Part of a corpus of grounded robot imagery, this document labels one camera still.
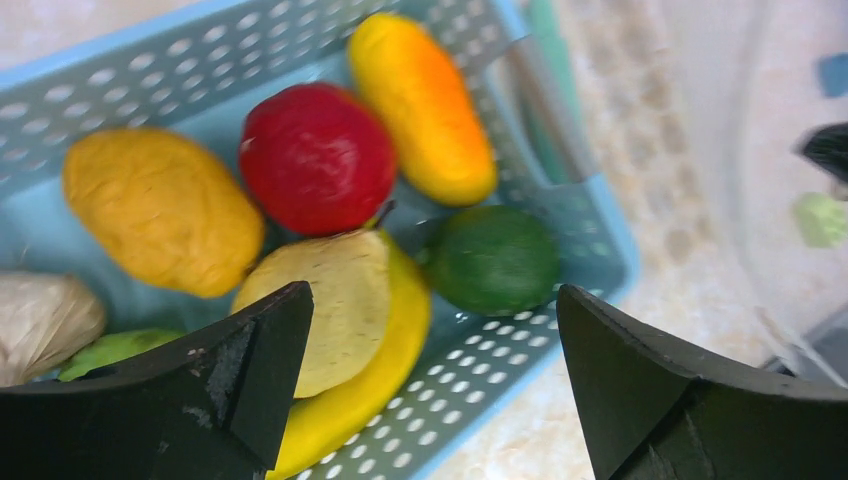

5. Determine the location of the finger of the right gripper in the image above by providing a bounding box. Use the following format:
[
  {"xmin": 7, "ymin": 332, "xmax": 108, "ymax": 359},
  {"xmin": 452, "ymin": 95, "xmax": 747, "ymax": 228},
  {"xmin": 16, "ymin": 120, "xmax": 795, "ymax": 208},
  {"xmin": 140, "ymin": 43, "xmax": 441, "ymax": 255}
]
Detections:
[{"xmin": 798, "ymin": 122, "xmax": 847, "ymax": 184}]

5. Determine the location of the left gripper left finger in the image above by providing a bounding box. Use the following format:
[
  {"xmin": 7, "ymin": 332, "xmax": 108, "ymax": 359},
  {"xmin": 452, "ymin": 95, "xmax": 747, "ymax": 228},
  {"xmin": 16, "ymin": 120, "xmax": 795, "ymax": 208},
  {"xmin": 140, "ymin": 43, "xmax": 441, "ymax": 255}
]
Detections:
[{"xmin": 1, "ymin": 281, "xmax": 314, "ymax": 479}]

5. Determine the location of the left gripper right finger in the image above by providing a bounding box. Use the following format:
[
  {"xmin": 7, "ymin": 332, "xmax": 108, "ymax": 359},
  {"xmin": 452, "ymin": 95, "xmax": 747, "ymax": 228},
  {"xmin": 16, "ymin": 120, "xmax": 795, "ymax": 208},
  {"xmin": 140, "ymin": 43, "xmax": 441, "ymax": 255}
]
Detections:
[{"xmin": 557, "ymin": 285, "xmax": 847, "ymax": 479}]

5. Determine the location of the light blue plastic basket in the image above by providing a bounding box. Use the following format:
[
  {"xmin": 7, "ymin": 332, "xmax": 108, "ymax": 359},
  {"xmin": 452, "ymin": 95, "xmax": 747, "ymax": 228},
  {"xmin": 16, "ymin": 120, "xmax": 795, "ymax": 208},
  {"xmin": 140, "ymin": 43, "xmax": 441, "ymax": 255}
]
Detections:
[{"xmin": 1, "ymin": 1, "xmax": 639, "ymax": 479}]

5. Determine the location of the clear zip top bag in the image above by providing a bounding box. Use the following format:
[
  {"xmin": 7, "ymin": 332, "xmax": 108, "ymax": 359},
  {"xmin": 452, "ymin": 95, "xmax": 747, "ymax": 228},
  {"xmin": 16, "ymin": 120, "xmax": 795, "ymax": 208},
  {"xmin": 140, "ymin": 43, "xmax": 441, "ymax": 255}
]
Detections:
[{"xmin": 554, "ymin": 1, "xmax": 847, "ymax": 386}]

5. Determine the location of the light green block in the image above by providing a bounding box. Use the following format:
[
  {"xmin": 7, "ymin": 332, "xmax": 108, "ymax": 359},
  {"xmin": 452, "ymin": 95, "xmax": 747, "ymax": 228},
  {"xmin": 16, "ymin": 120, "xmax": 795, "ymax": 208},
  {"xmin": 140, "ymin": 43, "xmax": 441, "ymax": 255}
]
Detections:
[{"xmin": 792, "ymin": 192, "xmax": 847, "ymax": 248}]

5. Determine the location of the blue small block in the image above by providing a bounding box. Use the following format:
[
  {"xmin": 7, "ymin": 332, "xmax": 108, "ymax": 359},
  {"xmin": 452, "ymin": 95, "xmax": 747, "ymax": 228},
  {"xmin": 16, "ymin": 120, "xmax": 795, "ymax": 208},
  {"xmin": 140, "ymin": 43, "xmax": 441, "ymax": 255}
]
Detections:
[{"xmin": 816, "ymin": 52, "xmax": 848, "ymax": 98}]

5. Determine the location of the yellow banana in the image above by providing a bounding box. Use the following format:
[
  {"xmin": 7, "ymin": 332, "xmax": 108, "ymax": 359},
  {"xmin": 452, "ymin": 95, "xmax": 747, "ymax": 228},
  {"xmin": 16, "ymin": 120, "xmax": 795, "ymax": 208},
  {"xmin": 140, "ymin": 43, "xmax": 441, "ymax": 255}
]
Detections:
[{"xmin": 265, "ymin": 230, "xmax": 432, "ymax": 479}]

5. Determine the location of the beige garlic bulb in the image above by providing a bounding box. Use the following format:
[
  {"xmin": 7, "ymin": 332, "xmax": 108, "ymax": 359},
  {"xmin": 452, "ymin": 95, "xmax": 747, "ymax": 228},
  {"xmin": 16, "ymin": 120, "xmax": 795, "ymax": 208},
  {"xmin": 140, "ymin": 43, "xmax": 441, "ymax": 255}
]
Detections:
[{"xmin": 1, "ymin": 271, "xmax": 106, "ymax": 387}]

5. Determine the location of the orange potato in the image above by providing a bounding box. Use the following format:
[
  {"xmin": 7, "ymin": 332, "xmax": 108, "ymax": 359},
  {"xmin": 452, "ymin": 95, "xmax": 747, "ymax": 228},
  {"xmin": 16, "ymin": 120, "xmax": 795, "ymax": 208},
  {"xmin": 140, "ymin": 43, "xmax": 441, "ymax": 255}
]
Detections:
[{"xmin": 61, "ymin": 127, "xmax": 265, "ymax": 298}]

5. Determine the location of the green lime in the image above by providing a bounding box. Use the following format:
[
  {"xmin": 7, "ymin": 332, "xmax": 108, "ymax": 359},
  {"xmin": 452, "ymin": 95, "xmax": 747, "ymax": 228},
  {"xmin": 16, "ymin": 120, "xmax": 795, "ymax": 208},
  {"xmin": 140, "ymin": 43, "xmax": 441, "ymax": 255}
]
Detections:
[{"xmin": 419, "ymin": 205, "xmax": 561, "ymax": 316}]

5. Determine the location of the red apple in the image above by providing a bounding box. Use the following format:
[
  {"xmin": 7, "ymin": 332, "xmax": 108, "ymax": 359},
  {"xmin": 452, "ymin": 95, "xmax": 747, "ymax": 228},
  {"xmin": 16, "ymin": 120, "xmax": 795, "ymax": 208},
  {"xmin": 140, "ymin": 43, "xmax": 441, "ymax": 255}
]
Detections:
[{"xmin": 238, "ymin": 82, "xmax": 397, "ymax": 237}]

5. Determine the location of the teal foam roller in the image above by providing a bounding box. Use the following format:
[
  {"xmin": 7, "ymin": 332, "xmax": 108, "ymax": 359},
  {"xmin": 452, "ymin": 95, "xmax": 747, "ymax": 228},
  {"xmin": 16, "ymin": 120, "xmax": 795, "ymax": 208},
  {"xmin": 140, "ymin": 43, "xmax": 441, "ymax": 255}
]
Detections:
[{"xmin": 524, "ymin": 1, "xmax": 593, "ymax": 184}]

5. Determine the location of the orange yellow mango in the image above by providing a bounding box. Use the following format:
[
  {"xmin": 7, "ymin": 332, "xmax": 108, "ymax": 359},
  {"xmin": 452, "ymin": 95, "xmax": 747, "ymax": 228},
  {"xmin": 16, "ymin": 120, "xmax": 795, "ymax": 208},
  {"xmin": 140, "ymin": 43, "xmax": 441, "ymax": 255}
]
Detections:
[{"xmin": 347, "ymin": 12, "xmax": 497, "ymax": 207}]

